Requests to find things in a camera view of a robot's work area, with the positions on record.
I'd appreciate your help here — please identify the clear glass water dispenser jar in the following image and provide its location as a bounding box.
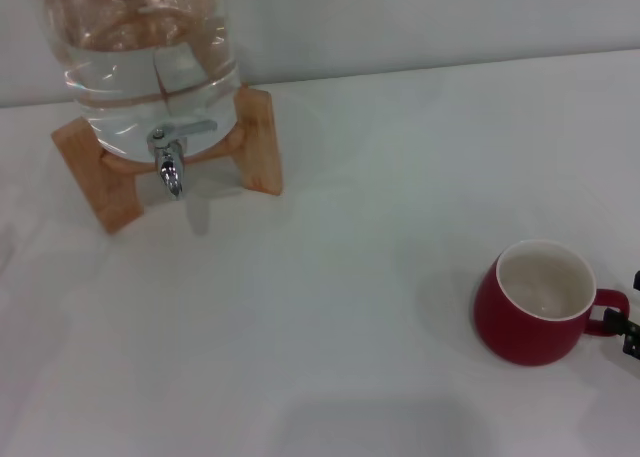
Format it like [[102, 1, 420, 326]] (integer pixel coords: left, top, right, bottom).
[[42, 0, 243, 164]]

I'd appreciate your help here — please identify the chrome faucet with lever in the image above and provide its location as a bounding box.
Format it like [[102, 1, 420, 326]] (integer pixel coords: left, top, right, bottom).
[[146, 119, 219, 199]]

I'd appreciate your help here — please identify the wooden dispenser stand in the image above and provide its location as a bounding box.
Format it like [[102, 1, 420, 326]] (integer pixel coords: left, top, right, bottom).
[[50, 85, 284, 236]]

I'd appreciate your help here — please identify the red cup with white inside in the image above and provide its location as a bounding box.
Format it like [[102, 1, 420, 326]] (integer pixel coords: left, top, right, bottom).
[[473, 237, 631, 366]]

